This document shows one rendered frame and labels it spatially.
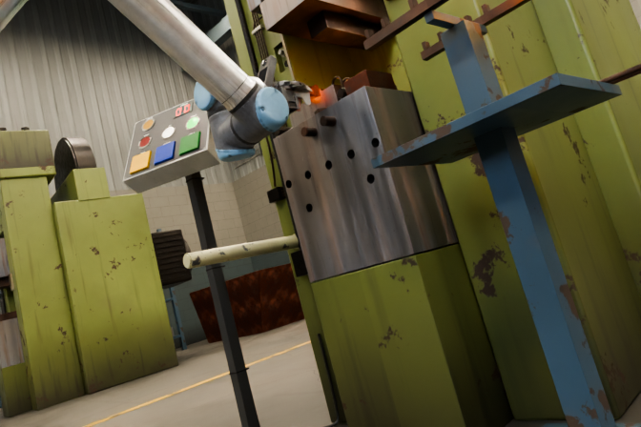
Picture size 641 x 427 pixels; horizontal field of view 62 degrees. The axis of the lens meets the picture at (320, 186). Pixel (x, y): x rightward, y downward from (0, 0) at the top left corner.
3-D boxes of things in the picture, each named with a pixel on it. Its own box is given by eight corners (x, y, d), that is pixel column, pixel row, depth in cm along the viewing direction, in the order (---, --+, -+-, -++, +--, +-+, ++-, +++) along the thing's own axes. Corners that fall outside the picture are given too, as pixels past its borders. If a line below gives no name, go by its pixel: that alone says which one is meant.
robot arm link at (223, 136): (236, 151, 122) (222, 100, 124) (212, 167, 130) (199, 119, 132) (269, 149, 128) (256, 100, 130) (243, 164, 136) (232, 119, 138)
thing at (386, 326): (474, 455, 122) (414, 254, 130) (353, 450, 147) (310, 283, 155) (562, 376, 163) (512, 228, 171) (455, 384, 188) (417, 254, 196)
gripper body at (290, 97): (284, 118, 152) (252, 117, 143) (277, 91, 153) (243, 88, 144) (302, 108, 146) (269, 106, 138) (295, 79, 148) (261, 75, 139)
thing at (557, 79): (561, 84, 83) (556, 71, 83) (373, 168, 110) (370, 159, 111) (622, 94, 104) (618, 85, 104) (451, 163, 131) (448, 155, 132)
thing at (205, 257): (193, 268, 152) (189, 250, 152) (183, 272, 155) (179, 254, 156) (303, 247, 184) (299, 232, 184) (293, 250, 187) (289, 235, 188)
